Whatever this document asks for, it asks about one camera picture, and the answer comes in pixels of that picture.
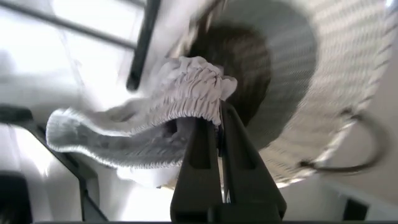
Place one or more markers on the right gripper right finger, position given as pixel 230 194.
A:
pixel 248 183

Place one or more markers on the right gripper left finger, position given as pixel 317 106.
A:
pixel 196 186

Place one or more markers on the pale grey shorts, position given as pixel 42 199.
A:
pixel 174 102

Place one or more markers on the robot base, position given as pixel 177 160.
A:
pixel 37 174

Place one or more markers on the white laundry basket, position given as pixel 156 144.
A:
pixel 326 62

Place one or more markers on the black clothes rack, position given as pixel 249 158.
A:
pixel 143 46

